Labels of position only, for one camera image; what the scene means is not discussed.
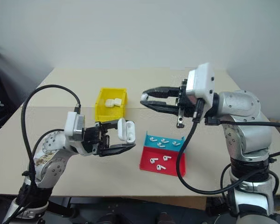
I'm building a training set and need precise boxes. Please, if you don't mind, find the yellow plastic bin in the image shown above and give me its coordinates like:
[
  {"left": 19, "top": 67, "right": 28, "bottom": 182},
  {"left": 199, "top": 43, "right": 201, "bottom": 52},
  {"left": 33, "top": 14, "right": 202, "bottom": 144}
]
[{"left": 94, "top": 87, "right": 129, "bottom": 123}]

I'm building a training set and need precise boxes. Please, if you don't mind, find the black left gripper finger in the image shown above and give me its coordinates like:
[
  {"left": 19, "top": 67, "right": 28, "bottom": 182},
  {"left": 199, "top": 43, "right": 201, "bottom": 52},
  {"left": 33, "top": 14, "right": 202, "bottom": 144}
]
[
  {"left": 99, "top": 143, "right": 137, "bottom": 157},
  {"left": 101, "top": 120, "right": 120, "bottom": 132}
]

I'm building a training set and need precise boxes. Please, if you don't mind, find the black table frame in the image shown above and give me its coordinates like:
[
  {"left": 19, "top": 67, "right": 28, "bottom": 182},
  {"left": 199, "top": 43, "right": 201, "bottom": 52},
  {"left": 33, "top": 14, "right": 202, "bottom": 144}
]
[{"left": 48, "top": 197, "right": 81, "bottom": 219}]

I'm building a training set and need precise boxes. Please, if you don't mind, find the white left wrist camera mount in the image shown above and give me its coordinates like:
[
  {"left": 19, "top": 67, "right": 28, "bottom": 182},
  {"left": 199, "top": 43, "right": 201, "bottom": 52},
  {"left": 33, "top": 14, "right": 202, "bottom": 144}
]
[{"left": 64, "top": 111, "right": 86, "bottom": 142}]

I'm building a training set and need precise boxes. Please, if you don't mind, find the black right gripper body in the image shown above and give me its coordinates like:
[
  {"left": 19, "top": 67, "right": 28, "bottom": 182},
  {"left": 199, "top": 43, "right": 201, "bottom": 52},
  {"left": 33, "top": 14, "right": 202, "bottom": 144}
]
[{"left": 175, "top": 78, "right": 199, "bottom": 128}]

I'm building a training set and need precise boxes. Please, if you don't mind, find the dark backpack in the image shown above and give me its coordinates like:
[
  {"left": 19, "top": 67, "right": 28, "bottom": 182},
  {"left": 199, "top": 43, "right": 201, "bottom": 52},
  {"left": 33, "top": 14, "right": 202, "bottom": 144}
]
[{"left": 0, "top": 42, "right": 23, "bottom": 141}]

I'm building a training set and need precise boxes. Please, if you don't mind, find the blue plastic tray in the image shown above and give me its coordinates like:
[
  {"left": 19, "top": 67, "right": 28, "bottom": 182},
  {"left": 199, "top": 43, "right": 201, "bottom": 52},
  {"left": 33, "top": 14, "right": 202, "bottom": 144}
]
[{"left": 143, "top": 131, "right": 186, "bottom": 154}]

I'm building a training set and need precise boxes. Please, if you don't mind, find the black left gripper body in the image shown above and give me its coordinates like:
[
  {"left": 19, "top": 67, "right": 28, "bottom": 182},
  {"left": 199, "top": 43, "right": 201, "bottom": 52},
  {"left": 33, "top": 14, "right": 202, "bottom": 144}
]
[{"left": 82, "top": 123, "right": 111, "bottom": 157}]

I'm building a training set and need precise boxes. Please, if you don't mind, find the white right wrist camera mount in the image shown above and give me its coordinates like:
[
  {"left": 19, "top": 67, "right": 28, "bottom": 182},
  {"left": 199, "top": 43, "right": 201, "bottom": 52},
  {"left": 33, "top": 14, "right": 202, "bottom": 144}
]
[{"left": 185, "top": 62, "right": 216, "bottom": 111}]

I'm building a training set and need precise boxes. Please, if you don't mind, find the dark rounded shape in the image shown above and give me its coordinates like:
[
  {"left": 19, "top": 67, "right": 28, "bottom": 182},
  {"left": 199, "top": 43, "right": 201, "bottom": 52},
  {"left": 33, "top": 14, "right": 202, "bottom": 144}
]
[{"left": 95, "top": 212, "right": 123, "bottom": 224}]

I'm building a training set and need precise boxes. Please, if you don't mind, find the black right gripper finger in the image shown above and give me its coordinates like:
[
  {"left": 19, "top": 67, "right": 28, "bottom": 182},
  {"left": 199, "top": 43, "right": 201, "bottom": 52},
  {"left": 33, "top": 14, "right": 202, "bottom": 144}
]
[
  {"left": 140, "top": 100, "right": 179, "bottom": 115},
  {"left": 142, "top": 85, "right": 180, "bottom": 98}
]

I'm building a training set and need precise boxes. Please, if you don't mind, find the red plastic tray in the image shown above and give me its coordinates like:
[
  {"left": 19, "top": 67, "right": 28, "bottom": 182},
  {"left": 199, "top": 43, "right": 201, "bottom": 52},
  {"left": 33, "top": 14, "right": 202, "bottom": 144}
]
[{"left": 139, "top": 145, "right": 187, "bottom": 177}]

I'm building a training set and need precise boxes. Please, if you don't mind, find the black straight right arm cable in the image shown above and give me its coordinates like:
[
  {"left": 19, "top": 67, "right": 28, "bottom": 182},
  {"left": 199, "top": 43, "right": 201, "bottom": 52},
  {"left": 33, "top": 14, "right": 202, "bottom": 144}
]
[{"left": 204, "top": 116, "right": 280, "bottom": 129}]

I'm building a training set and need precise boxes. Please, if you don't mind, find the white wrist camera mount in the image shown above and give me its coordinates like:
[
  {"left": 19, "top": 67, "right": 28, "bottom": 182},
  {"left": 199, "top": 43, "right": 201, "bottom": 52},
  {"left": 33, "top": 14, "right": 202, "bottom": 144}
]
[
  {"left": 185, "top": 62, "right": 216, "bottom": 111},
  {"left": 64, "top": 111, "right": 86, "bottom": 142}
]

